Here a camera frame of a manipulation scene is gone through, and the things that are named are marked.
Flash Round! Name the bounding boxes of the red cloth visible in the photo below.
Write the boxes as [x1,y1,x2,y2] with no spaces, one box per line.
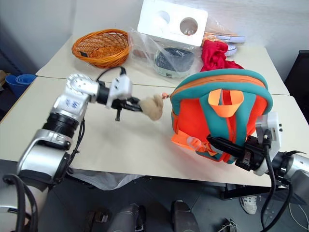
[199,39,245,73]

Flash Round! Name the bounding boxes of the clear plastic bag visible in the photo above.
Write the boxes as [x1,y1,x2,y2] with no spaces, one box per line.
[127,29,204,80]

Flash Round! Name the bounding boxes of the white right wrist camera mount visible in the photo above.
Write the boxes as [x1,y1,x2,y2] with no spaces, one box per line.
[253,112,282,176]

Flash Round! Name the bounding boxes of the orange and teal backpack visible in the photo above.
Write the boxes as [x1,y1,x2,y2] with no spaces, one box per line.
[169,69,274,165]

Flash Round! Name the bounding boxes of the black table frame bar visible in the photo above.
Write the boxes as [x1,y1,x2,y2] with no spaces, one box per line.
[219,183,292,201]

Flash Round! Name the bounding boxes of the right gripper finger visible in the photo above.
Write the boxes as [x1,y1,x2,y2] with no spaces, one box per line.
[211,143,245,159]
[206,135,246,152]

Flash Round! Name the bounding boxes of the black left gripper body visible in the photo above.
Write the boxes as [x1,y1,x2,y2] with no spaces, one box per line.
[111,96,135,122]

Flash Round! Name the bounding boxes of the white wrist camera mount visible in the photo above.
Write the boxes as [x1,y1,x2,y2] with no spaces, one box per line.
[253,112,282,176]
[105,72,133,109]

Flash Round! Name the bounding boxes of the grey and black round device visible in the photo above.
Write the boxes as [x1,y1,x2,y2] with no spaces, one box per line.
[154,46,197,79]

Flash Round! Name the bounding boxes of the white floor cable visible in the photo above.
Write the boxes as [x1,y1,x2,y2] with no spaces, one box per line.
[289,202,309,229]

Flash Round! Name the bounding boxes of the blue plastic containers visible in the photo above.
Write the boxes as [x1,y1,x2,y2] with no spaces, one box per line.
[5,73,37,98]

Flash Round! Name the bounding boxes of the white foam box with holes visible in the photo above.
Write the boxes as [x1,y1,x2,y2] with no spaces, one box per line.
[137,0,209,47]

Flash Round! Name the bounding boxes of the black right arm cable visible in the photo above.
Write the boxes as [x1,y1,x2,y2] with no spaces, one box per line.
[260,130,294,232]

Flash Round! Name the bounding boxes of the dark rounded robot leg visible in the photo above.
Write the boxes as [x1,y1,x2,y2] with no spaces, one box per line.
[112,203,146,232]
[170,200,200,232]

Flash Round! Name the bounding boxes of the beige plush toy keychain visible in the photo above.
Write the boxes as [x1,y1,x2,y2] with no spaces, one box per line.
[140,92,170,122]

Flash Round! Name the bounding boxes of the clear bag of white items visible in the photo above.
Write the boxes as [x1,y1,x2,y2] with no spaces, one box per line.
[204,14,247,57]

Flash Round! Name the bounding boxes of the white sneaker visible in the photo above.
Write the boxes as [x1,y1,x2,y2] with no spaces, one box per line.
[239,196,258,215]

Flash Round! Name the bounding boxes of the white plastic sheet under table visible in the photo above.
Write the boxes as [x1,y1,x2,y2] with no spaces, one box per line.
[70,168,140,192]

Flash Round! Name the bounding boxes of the orange wicker basket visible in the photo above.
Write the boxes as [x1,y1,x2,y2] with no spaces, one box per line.
[71,29,131,69]

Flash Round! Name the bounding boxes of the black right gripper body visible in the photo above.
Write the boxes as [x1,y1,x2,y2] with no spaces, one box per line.
[235,137,267,173]

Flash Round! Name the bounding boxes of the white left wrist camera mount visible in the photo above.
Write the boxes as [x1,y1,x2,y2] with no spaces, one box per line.
[105,72,133,109]

